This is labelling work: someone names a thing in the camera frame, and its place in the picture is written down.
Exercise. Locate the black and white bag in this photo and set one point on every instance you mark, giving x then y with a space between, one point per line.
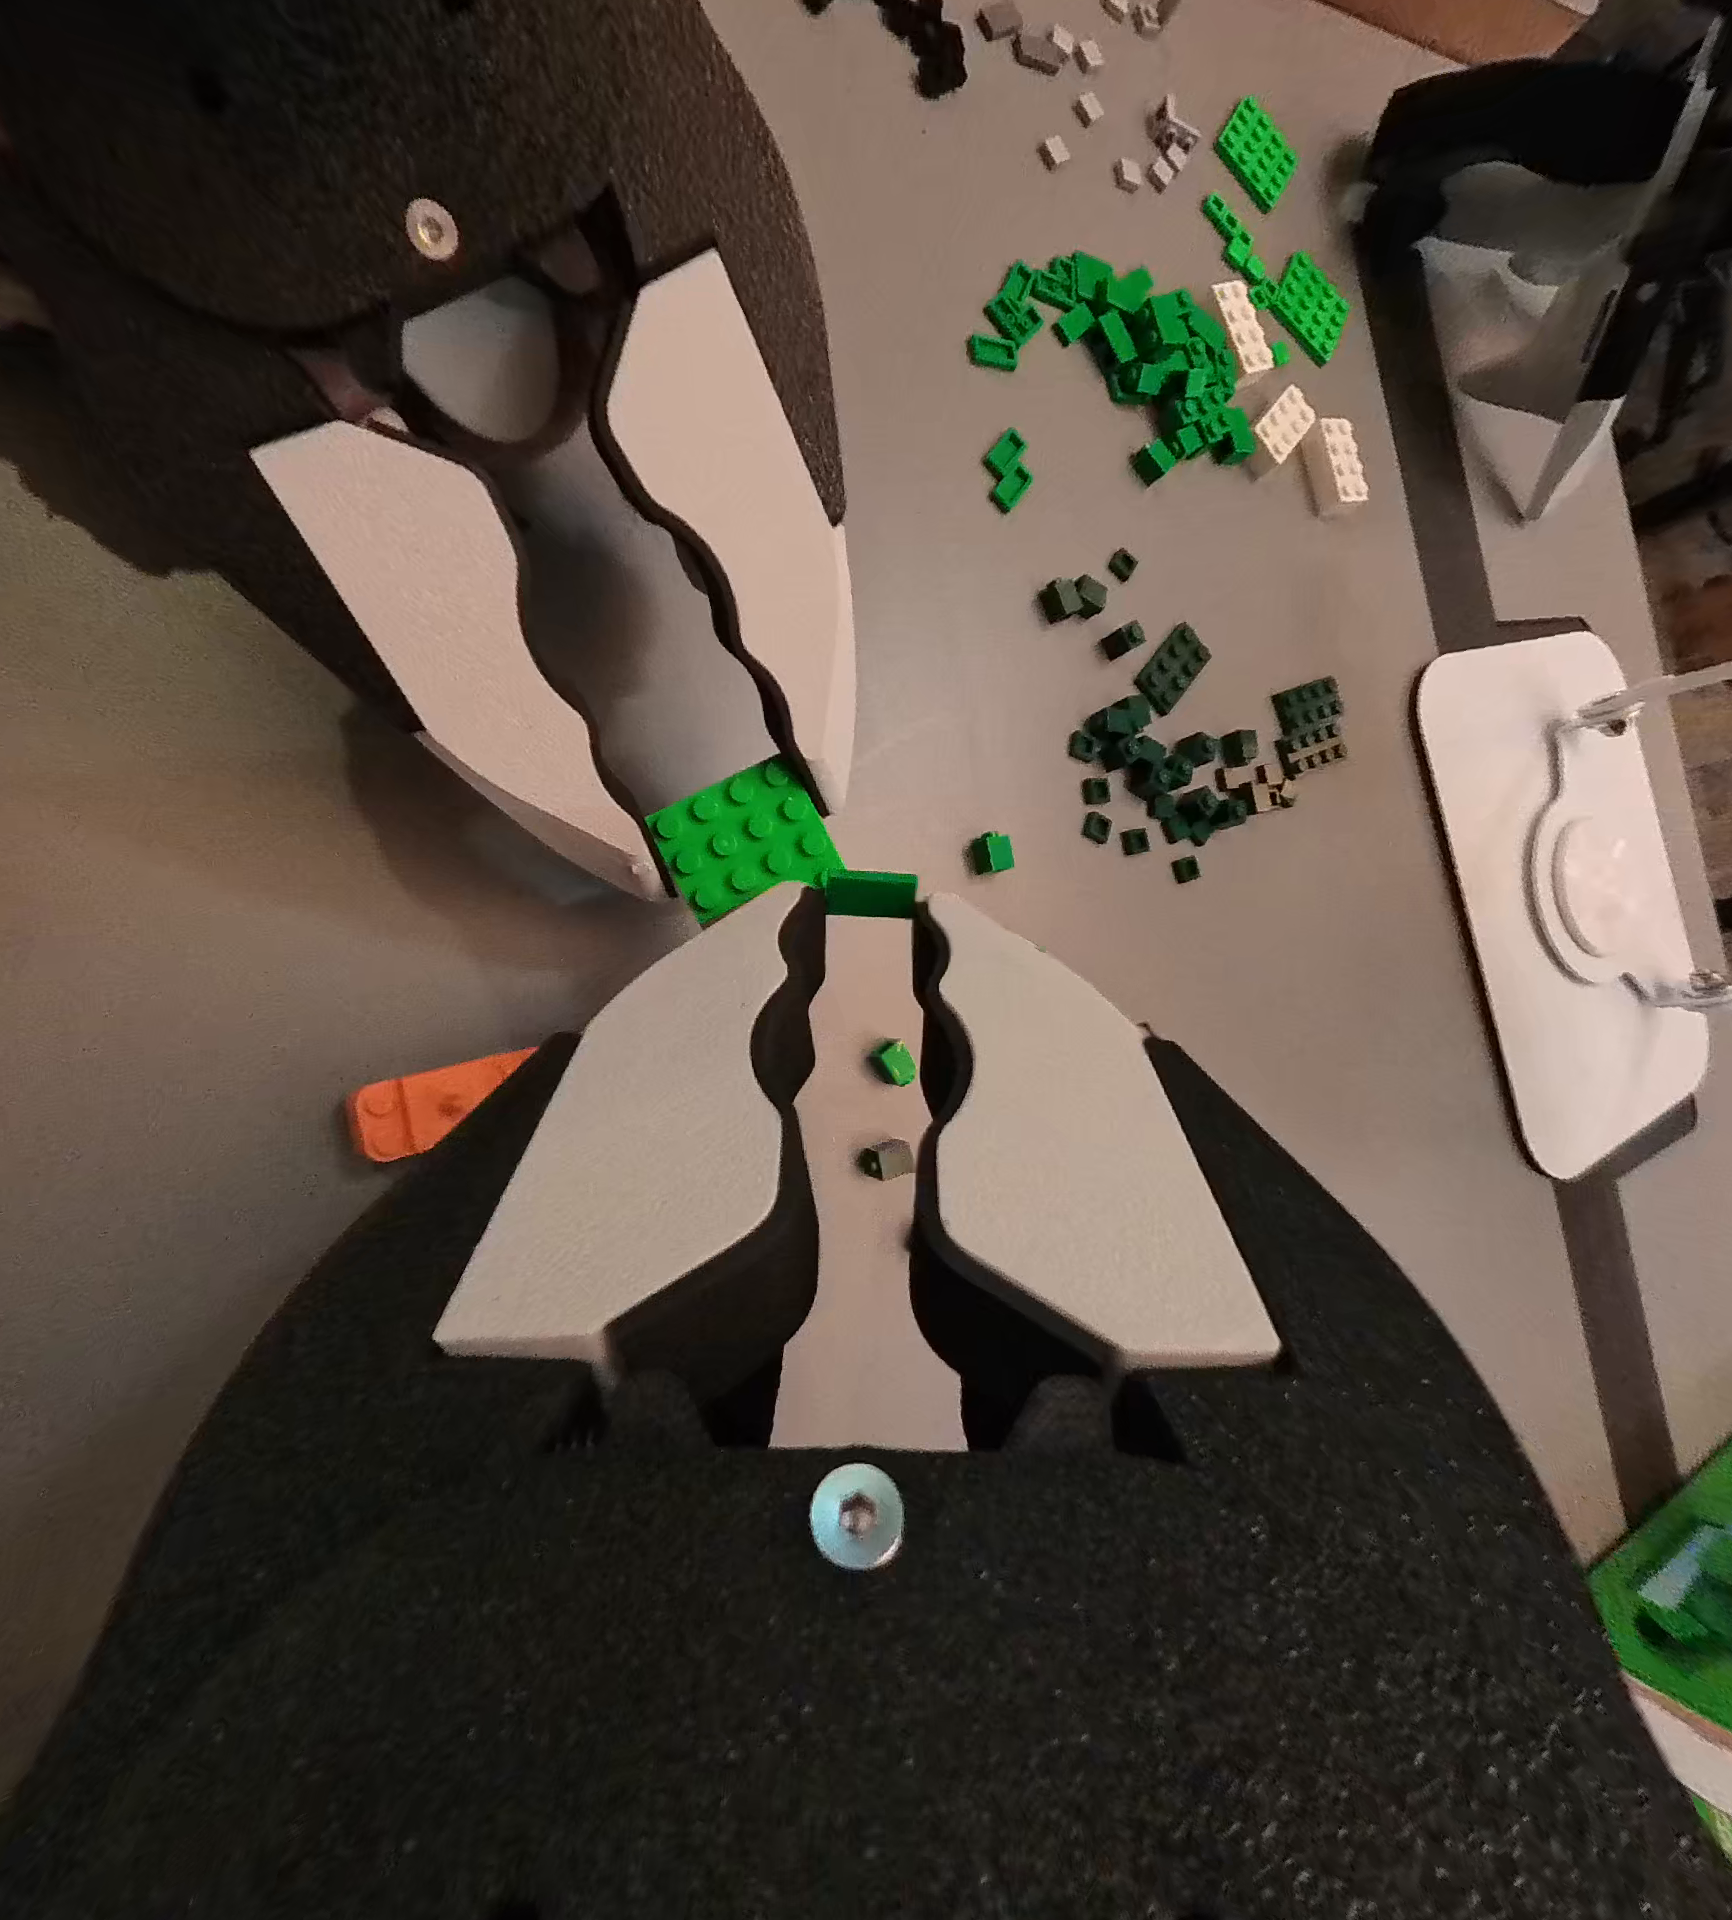
1527 180

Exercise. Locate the white lego brick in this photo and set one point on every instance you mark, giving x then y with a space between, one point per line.
1244 326
1282 428
1339 464

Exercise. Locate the group of grey lego bricks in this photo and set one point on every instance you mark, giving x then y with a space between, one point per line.
1090 105

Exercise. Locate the orange brick separator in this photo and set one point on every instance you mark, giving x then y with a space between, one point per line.
425 1106

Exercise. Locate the cluster of small green lego plates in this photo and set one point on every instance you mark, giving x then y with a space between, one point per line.
1235 241

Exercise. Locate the large bright green lego plate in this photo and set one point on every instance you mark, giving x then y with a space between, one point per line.
1313 309
1256 151

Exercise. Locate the pile of bright green lego bricks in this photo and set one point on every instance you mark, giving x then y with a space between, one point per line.
1137 352

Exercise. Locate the pile of dark green lego bricks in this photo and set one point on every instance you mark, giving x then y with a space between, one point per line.
1174 734

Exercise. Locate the bright green square lego plate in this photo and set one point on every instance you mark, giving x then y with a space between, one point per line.
731 849

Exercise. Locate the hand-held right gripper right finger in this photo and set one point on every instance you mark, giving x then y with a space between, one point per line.
1090 1184

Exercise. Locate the bright green lego tile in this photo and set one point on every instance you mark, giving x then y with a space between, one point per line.
875 896

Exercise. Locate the small bright green lego brick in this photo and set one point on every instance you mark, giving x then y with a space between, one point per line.
991 855
892 1062

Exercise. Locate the green lego set box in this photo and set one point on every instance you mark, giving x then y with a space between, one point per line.
1721 1561

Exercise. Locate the narrow bright green lego plate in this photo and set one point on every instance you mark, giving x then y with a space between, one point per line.
1016 490
1007 450

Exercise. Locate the small olive grey lego brick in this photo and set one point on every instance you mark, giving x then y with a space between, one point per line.
887 1160

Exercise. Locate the white stand base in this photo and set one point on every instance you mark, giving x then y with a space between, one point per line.
1496 900

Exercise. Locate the group of black lego bricks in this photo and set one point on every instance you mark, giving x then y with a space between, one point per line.
935 39

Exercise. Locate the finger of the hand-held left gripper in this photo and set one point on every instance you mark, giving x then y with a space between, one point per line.
430 630
746 450

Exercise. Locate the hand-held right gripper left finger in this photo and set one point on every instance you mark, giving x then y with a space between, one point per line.
627 1184

